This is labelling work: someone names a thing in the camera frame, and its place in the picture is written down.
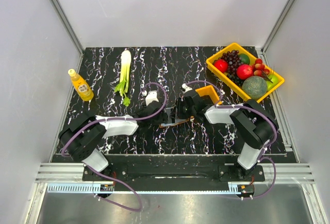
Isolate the small orange plastic bin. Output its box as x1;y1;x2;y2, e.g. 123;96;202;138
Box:
195;85;220;104

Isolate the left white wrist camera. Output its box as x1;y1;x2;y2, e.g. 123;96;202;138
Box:
142;90;159;106

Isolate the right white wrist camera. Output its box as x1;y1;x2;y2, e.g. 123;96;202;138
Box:
181;83;192;94

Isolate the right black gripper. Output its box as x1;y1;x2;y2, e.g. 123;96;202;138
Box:
169;98;195;120

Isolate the red apple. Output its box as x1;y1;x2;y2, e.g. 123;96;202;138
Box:
213;59;228;73

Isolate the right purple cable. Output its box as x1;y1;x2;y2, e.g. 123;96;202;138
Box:
184;80;278;200

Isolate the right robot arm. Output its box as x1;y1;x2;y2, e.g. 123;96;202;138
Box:
175;96;278;181

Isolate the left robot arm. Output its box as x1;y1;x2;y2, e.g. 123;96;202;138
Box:
58;103;168;180

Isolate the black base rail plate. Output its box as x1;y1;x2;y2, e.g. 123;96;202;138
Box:
82;154;266;183

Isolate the dark purple grape bunch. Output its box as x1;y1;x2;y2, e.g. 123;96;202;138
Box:
220;50;244;87

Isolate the brown leather card holder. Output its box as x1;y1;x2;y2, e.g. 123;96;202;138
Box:
159;107;194;128

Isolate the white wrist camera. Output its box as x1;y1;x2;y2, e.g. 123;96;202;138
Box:
142;90;159;106
181;83;192;94

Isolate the green netted melon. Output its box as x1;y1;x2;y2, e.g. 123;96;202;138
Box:
242;76;267;100

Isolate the purple cable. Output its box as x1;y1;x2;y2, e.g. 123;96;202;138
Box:
61;82;168;212
184;80;278;200

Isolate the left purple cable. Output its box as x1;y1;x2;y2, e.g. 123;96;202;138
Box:
61;82;168;212

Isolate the green apple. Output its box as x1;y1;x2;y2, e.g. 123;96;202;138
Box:
266;75;279;92

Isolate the red lychee cluster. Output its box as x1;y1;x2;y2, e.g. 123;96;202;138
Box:
252;58;270;77

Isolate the yellow juice bottle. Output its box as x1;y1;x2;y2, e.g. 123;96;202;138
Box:
68;69;94;101

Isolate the dark green avocado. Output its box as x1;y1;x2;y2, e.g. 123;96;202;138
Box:
239;53;250;65

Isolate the red pomegranate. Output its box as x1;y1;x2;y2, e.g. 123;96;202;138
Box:
236;64;254;80

